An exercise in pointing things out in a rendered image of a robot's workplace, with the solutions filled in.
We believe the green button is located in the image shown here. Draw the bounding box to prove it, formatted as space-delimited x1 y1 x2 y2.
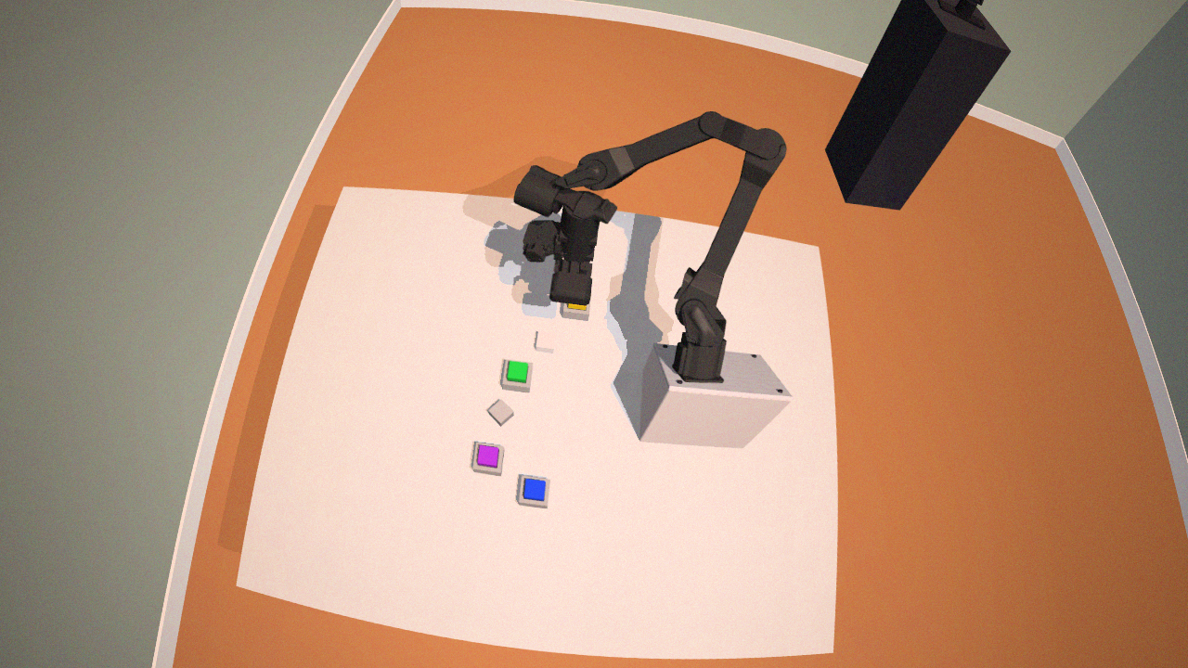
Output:
503 360 533 393

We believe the yellow button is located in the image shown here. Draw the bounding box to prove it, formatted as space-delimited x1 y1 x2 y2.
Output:
562 297 590 321

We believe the purple button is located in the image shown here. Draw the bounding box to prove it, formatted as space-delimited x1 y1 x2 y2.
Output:
472 443 505 475

